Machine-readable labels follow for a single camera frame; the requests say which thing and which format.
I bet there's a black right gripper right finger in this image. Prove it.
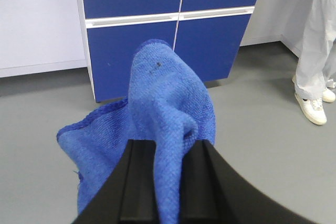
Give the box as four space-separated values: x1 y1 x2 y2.
180 140 335 223

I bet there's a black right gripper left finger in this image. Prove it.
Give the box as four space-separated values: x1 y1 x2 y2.
74 140 158 223

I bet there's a blue microfiber cloth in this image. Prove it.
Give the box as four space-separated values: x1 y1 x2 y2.
56 39 216 223

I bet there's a white left sneaker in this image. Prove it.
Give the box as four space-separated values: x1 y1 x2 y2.
295 93 327 125

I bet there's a white sneaker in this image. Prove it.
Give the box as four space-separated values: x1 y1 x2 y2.
295 93 327 125
291 74 336 103

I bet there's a white right sneaker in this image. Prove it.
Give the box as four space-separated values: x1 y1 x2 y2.
291 74 336 103

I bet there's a blue and white floor cabinet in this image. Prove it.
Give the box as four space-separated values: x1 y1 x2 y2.
77 0 257 102

